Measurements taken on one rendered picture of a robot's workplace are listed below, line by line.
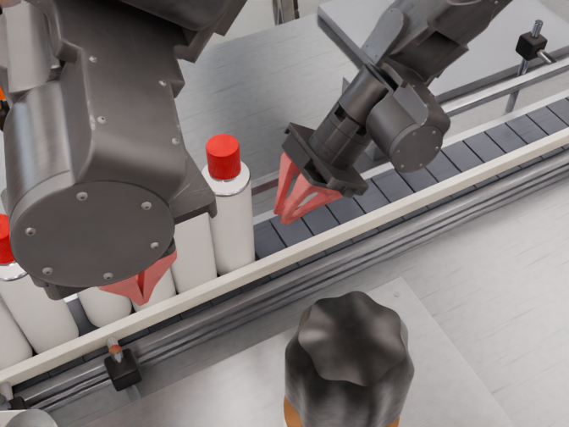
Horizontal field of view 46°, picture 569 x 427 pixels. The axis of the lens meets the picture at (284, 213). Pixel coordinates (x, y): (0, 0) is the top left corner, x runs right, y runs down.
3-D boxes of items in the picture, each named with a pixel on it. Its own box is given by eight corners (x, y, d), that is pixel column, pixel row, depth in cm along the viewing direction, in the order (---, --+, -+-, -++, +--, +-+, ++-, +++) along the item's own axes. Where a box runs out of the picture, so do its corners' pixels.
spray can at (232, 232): (218, 286, 80) (202, 169, 64) (208, 252, 83) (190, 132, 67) (261, 275, 81) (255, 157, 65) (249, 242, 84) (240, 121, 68)
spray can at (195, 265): (190, 310, 78) (166, 194, 62) (165, 281, 80) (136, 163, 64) (227, 285, 80) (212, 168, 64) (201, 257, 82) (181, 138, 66)
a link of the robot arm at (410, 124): (444, 33, 73) (391, 2, 68) (506, 89, 65) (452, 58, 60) (378, 121, 78) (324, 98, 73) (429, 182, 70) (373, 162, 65)
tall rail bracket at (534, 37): (525, 136, 103) (560, 47, 90) (494, 108, 107) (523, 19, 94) (542, 130, 104) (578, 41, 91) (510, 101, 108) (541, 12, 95)
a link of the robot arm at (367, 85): (396, 68, 75) (361, 48, 71) (428, 101, 70) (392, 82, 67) (359, 117, 78) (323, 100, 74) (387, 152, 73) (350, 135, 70)
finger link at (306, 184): (273, 234, 76) (321, 170, 72) (244, 191, 80) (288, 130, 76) (312, 238, 81) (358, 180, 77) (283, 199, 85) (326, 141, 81)
